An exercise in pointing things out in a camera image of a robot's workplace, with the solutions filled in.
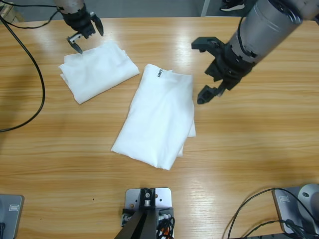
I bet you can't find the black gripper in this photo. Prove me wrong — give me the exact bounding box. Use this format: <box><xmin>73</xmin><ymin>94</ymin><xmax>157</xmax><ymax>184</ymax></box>
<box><xmin>61</xmin><ymin>6</ymin><xmax>105</xmax><ymax>55</ymax></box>
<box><xmin>196</xmin><ymin>43</ymin><xmax>255</xmax><ymax>105</ymax></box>

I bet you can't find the white cloth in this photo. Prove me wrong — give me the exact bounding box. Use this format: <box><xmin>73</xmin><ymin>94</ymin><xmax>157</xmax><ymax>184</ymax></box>
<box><xmin>59</xmin><ymin>41</ymin><xmax>140</xmax><ymax>105</ymax></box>

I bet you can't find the white t-shirt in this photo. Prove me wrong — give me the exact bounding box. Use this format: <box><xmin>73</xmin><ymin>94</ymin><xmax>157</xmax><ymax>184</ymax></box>
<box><xmin>111</xmin><ymin>63</ymin><xmax>197</xmax><ymax>172</ymax></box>

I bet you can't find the wooden pallet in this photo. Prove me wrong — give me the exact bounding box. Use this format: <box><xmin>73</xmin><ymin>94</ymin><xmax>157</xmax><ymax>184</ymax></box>
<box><xmin>0</xmin><ymin>1</ymin><xmax>25</xmax><ymax>23</ymax></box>

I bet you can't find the white metal leg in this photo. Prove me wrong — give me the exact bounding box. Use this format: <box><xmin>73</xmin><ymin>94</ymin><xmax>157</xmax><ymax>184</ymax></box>
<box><xmin>200</xmin><ymin>0</ymin><xmax>213</xmax><ymax>17</ymax></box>

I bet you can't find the black sneaker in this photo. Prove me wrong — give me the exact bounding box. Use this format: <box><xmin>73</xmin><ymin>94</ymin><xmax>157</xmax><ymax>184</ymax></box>
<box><xmin>219</xmin><ymin>0</ymin><xmax>245</xmax><ymax>12</ymax></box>

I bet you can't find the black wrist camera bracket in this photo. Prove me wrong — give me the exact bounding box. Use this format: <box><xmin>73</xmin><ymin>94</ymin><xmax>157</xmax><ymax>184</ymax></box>
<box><xmin>191</xmin><ymin>36</ymin><xmax>225</xmax><ymax>59</ymax></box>

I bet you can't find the thin black wrist camera cable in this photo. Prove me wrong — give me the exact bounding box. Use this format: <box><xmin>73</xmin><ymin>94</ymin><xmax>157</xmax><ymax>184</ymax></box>
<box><xmin>236</xmin><ymin>16</ymin><xmax>258</xmax><ymax>58</ymax></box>
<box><xmin>0</xmin><ymin>6</ymin><xmax>62</xmax><ymax>29</ymax></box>

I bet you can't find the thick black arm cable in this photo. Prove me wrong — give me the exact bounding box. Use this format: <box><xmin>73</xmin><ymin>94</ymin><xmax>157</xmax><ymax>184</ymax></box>
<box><xmin>0</xmin><ymin>17</ymin><xmax>46</xmax><ymax>132</ymax></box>

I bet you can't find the white mount block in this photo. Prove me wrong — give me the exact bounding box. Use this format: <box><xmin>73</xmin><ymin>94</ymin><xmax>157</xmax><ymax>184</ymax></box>
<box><xmin>124</xmin><ymin>188</ymin><xmax>174</xmax><ymax>239</ymax></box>

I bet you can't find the long black cable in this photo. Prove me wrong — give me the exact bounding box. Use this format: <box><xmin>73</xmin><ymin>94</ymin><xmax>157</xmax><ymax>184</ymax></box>
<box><xmin>228</xmin><ymin>188</ymin><xmax>315</xmax><ymax>239</ymax></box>

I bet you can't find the grey base plate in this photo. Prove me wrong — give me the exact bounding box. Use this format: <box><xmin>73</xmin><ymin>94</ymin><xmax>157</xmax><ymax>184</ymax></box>
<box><xmin>273</xmin><ymin>188</ymin><xmax>319</xmax><ymax>235</ymax></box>
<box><xmin>0</xmin><ymin>194</ymin><xmax>25</xmax><ymax>239</ymax></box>

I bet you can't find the orange and black cable bundle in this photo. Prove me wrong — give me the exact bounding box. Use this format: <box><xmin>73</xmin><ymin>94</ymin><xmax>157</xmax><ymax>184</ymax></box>
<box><xmin>156</xmin><ymin>215</ymin><xmax>176</xmax><ymax>239</ymax></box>

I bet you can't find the thin dark base cable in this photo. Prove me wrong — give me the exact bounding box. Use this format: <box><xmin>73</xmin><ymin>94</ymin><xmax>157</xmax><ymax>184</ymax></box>
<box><xmin>245</xmin><ymin>220</ymin><xmax>304</xmax><ymax>239</ymax></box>

